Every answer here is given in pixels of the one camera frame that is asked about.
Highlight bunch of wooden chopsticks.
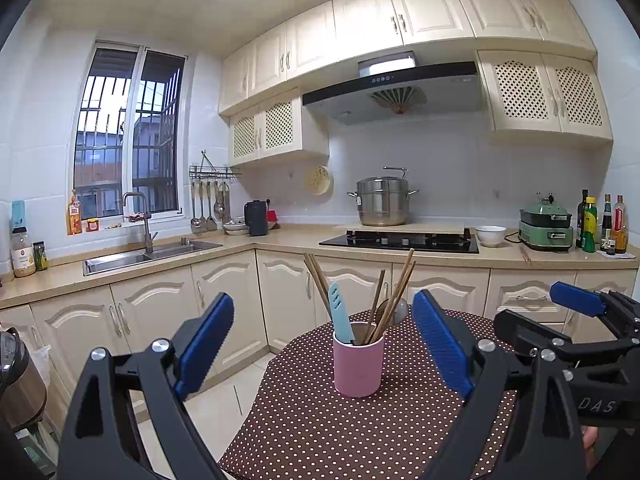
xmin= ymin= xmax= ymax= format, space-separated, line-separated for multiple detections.
xmin=307 ymin=252 xmax=417 ymax=346

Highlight cream upper kitchen cabinets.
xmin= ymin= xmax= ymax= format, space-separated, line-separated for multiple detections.
xmin=217 ymin=0 xmax=599 ymax=117

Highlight green bottle yellow cap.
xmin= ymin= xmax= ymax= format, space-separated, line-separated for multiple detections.
xmin=581 ymin=196 xmax=598 ymax=253

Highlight grey range hood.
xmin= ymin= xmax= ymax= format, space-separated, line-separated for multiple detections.
xmin=301 ymin=51 xmax=483 ymax=127

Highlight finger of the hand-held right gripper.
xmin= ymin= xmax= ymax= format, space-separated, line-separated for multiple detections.
xmin=494 ymin=309 xmax=633 ymax=367
xmin=550 ymin=281 xmax=640 ymax=336

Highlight dark glass bottle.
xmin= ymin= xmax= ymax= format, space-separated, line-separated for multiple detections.
xmin=576 ymin=189 xmax=590 ymax=248

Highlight cream kitchen cabinets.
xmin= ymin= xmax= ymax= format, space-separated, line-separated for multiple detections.
xmin=217 ymin=0 xmax=599 ymax=117
xmin=0 ymin=247 xmax=640 ymax=431

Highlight cream lower kitchen cabinets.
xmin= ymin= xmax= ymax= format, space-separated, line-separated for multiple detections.
xmin=0 ymin=247 xmax=640 ymax=431

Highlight metal faucet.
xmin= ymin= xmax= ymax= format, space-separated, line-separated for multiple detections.
xmin=122 ymin=191 xmax=159 ymax=256

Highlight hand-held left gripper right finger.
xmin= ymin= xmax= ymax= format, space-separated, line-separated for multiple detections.
xmin=411 ymin=288 xmax=588 ymax=480

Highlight stainless steel steamer pot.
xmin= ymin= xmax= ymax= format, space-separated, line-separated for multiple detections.
xmin=348 ymin=166 xmax=420 ymax=227

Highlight wall utensil rack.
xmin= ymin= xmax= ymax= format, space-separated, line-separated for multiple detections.
xmin=189 ymin=150 xmax=242 ymax=184

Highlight metal rice cooker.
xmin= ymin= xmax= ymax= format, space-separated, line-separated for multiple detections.
xmin=0 ymin=327 xmax=49 ymax=433

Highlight light blue spatula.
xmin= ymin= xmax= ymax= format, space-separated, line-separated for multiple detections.
xmin=327 ymin=281 xmax=356 ymax=346

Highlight black gas stove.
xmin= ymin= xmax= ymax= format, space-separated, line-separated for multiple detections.
xmin=319 ymin=229 xmax=480 ymax=255

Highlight clear jar white lid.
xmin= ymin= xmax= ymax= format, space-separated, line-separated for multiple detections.
xmin=11 ymin=226 xmax=37 ymax=278

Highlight stainless steel sink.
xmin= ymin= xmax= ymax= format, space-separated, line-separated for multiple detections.
xmin=82 ymin=239 xmax=223 ymax=277

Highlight round pale yellow steamer plate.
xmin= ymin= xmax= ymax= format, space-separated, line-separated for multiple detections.
xmin=305 ymin=165 xmax=334 ymax=196

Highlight orange dish soap bottle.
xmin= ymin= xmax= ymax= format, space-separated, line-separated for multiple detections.
xmin=67 ymin=190 xmax=84 ymax=236

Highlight barred window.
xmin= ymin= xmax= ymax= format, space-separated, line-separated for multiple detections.
xmin=72 ymin=40 xmax=189 ymax=221

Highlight dark sauce bottle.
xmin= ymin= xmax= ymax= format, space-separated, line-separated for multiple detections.
xmin=600 ymin=194 xmax=615 ymax=253

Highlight orange red sauce bottle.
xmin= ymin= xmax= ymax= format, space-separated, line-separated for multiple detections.
xmin=614 ymin=195 xmax=629 ymax=254

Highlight white bowl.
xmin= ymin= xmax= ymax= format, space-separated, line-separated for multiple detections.
xmin=475 ymin=225 xmax=507 ymax=247

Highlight pink cup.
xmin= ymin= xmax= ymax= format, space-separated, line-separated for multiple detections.
xmin=332 ymin=321 xmax=386 ymax=398

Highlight person's right hand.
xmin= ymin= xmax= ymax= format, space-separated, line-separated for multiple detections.
xmin=581 ymin=425 xmax=601 ymax=456

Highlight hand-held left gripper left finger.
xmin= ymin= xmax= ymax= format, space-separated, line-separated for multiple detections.
xmin=56 ymin=291 xmax=236 ymax=480

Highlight black electric kettle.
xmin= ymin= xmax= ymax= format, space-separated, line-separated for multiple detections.
xmin=244 ymin=200 xmax=269 ymax=237

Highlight beige kitchen countertop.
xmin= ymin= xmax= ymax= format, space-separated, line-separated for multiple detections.
xmin=0 ymin=225 xmax=640 ymax=311

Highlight metal spoon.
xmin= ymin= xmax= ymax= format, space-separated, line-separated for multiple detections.
xmin=376 ymin=297 xmax=410 ymax=325

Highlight green electric hot pot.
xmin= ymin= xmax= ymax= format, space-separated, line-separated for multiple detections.
xmin=517 ymin=195 xmax=575 ymax=253

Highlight cream lattice door cabinet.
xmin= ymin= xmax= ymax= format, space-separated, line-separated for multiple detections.
xmin=477 ymin=50 xmax=614 ymax=147
xmin=227 ymin=87 xmax=331 ymax=166

